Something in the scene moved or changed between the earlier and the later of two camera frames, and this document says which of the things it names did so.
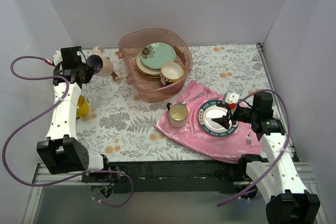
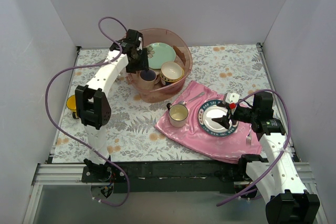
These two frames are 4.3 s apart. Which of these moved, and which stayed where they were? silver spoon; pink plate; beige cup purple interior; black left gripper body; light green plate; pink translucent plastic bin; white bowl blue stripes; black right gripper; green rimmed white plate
Moved: pink plate; beige cup purple interior; black left gripper body
Stayed: green rimmed white plate; black right gripper; white bowl blue stripes; pink translucent plastic bin; light green plate; silver spoon
